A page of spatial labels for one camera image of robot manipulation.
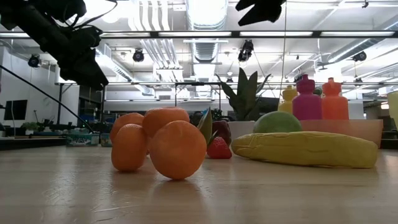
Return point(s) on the teal tissue box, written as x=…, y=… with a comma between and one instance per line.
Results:
x=82, y=140

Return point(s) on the green toy pear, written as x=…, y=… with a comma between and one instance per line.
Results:
x=276, y=123

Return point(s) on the black ceiling spotlight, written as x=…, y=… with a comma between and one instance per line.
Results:
x=299, y=77
x=359, y=56
x=33, y=61
x=245, y=49
x=138, y=56

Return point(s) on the silver ventilation duct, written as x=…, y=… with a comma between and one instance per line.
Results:
x=206, y=18
x=357, y=49

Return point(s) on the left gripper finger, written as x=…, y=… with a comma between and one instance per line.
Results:
x=84, y=73

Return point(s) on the orange plastic bin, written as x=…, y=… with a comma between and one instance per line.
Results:
x=342, y=133

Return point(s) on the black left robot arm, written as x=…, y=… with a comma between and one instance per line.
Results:
x=25, y=18

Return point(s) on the yellow squeeze bottle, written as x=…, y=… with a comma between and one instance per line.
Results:
x=286, y=104

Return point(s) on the black computer monitor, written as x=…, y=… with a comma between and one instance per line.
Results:
x=15, y=109
x=270, y=107

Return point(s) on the dark red toy apple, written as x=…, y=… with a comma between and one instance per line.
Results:
x=224, y=130

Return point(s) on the small red toy strawberry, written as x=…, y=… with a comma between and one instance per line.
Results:
x=219, y=149

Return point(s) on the white ceiling pipes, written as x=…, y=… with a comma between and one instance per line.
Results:
x=155, y=46

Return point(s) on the black metal rig frame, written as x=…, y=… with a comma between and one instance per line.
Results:
x=235, y=34

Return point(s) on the yellow toy banana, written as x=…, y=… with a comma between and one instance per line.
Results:
x=304, y=149

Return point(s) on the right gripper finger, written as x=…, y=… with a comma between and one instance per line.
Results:
x=252, y=4
x=264, y=14

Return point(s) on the orange mandarin bunch with leaf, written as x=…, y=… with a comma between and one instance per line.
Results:
x=177, y=149

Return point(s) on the green plant in white pot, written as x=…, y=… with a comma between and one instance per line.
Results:
x=245, y=99

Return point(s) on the small green background plant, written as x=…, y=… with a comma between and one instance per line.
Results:
x=29, y=126

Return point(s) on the green squeeze bottle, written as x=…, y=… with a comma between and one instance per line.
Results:
x=317, y=91

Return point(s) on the orange squeeze bottle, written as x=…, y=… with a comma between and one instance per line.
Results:
x=335, y=105

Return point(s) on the small printed cardboard box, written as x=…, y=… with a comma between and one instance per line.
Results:
x=105, y=140

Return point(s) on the purple squeeze bottle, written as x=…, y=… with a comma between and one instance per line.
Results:
x=307, y=105

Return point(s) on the dark side table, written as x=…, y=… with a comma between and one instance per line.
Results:
x=31, y=143

